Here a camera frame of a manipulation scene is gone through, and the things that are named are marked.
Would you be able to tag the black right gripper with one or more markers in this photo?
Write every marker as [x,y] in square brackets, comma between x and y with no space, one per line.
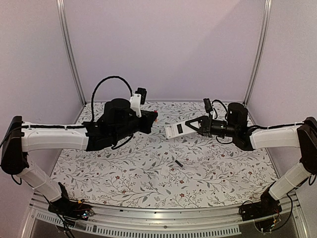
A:
[204,126]

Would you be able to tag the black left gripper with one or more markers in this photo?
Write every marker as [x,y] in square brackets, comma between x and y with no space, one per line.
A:
[148,120]

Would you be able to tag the white red remote control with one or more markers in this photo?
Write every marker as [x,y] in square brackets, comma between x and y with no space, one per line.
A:
[178,129]

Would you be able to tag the purple blue battery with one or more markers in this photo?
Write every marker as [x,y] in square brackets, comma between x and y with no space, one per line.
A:
[178,163]

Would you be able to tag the white battery cover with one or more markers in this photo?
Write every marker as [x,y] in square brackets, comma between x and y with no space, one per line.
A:
[164,171]

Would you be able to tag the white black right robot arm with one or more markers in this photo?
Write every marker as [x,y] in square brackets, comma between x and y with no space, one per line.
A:
[302,135]

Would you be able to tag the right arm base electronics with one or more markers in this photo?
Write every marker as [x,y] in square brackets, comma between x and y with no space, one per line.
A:
[267,206]

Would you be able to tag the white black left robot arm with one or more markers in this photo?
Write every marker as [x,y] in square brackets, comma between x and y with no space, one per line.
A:
[120,120]

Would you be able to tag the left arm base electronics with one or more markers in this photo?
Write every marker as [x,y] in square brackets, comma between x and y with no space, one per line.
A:
[70,210]

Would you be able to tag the floral patterned table mat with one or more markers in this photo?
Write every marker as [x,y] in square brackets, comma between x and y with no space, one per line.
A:
[151,171]

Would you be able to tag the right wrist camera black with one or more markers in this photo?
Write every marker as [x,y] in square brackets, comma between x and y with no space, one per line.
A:
[208,106]

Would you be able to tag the aluminium front rail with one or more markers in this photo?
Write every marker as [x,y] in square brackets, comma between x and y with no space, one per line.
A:
[123,222]

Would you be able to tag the aluminium right frame post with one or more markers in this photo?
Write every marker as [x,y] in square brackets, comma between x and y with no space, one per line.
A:
[259,51]

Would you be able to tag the aluminium frame post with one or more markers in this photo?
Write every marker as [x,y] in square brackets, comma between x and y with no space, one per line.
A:
[69,51]
[259,51]

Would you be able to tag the aluminium left frame post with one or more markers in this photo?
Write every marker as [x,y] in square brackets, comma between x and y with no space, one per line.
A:
[69,51]

